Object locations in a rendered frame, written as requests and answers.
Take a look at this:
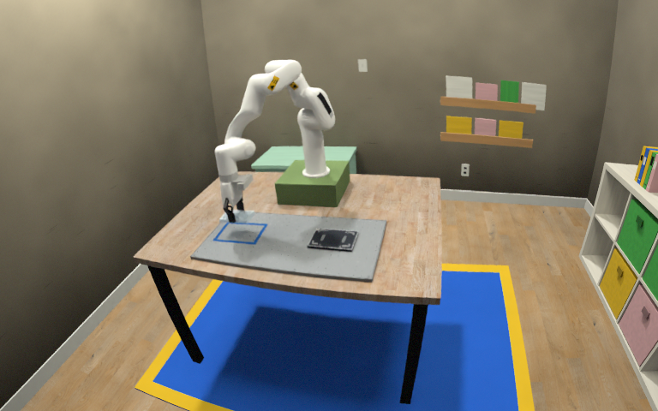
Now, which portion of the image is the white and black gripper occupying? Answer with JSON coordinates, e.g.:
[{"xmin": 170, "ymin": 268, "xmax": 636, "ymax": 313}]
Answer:
[{"xmin": 220, "ymin": 182, "xmax": 244, "ymax": 223}]

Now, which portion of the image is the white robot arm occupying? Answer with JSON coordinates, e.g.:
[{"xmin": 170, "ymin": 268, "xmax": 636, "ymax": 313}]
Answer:
[{"xmin": 215, "ymin": 60, "xmax": 335, "ymax": 190}]

